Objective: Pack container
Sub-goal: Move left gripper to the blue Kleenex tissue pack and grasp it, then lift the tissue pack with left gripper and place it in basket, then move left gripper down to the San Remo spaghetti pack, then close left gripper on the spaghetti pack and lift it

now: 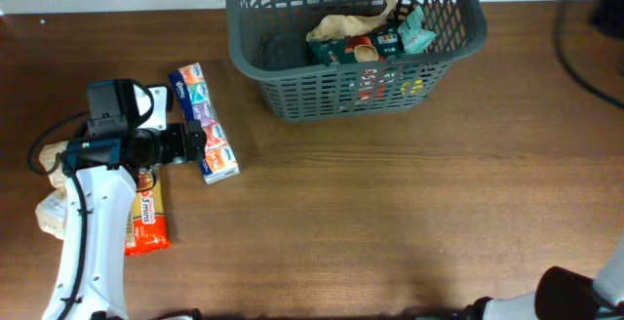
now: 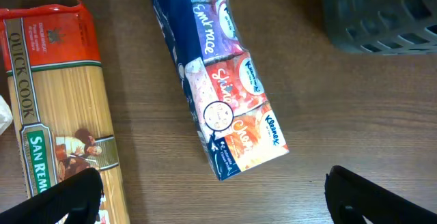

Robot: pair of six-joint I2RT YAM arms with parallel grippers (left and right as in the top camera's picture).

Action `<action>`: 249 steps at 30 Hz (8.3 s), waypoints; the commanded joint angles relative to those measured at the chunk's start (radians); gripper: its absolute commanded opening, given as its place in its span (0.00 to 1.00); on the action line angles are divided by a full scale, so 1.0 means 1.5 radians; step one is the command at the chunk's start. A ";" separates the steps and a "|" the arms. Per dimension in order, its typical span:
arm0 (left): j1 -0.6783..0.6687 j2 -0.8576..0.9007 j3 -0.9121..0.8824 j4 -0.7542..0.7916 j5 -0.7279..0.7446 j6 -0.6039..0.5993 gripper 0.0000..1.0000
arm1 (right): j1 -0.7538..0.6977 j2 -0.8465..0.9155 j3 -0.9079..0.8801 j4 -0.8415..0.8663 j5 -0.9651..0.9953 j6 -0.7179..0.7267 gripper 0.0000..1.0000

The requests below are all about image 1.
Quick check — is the Kleenex tissue multipack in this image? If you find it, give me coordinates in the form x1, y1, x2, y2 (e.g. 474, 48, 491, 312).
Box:
169, 62, 240, 184

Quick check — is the San Remo spaghetti packet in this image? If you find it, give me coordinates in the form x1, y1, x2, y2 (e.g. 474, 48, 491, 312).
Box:
125, 169, 171, 256

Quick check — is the clear plastic pouch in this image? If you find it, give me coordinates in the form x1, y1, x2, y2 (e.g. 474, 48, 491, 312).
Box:
35, 140, 68, 240

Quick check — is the beige paper pouch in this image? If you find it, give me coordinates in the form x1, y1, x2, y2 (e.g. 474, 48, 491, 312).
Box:
306, 0, 397, 42

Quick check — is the green Nescafe coffee bag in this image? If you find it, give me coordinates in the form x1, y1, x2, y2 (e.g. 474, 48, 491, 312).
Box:
305, 24, 425, 104

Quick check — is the small teal white packet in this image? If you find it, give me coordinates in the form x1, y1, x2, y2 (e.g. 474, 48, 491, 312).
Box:
398, 6, 437, 54

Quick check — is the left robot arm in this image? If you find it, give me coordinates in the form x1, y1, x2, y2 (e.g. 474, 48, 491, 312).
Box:
43, 120, 207, 319

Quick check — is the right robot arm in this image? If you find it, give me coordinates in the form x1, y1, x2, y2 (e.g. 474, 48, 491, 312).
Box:
451, 0, 623, 320

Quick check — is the dark grey plastic basket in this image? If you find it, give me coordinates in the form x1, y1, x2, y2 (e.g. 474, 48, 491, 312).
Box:
226, 0, 487, 122

